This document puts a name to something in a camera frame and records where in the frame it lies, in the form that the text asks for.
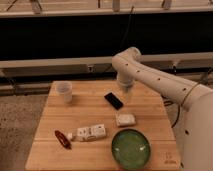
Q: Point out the translucent end tool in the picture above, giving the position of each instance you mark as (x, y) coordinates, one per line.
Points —
(127, 93)

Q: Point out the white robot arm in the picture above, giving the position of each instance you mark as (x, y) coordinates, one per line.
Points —
(195, 98)

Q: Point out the black smartphone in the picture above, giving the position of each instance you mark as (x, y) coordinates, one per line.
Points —
(113, 100)

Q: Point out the white small box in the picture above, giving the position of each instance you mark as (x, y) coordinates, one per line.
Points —
(125, 120)

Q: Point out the green ceramic plate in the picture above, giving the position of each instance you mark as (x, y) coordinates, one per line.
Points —
(130, 149)

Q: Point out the wooden cutting board table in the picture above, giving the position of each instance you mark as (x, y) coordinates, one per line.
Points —
(88, 107)

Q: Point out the small white cap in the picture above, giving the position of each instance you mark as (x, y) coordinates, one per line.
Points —
(70, 136)

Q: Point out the red brown small object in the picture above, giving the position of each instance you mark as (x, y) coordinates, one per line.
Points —
(62, 139)

